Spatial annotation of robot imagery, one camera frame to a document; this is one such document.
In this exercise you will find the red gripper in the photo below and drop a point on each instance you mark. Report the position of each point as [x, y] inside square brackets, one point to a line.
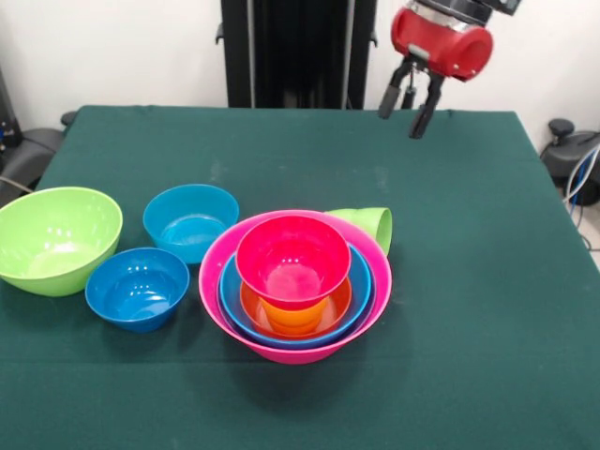
[436, 44]

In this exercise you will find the green cup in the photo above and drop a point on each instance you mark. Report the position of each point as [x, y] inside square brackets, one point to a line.
[370, 220]

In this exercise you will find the large light blue bowl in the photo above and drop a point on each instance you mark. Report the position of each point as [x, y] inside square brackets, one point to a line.
[361, 281]

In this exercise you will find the small crimson bowl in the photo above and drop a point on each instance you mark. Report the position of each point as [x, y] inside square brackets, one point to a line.
[293, 262]

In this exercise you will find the orange bowl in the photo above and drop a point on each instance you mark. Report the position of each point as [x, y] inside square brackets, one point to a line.
[340, 304]

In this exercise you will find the orange cup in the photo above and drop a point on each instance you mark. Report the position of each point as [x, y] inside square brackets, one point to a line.
[293, 318]

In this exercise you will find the translucent blue ribbed bowl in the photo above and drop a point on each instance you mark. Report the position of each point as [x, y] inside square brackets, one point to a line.
[187, 229]

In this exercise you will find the large pink bowl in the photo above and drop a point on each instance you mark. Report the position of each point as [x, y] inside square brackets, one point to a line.
[300, 354]

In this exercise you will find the dark green table cloth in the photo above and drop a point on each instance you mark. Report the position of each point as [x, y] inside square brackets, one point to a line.
[422, 403]

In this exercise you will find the small dark blue bowl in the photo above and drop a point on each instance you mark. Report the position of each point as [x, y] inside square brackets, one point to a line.
[136, 295]

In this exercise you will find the large green bowl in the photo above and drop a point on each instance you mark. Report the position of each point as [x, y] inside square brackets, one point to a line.
[56, 244]

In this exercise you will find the black equipment rack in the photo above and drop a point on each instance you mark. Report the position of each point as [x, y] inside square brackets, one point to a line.
[5, 122]

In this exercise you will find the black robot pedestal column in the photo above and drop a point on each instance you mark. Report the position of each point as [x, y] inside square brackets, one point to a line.
[300, 47]

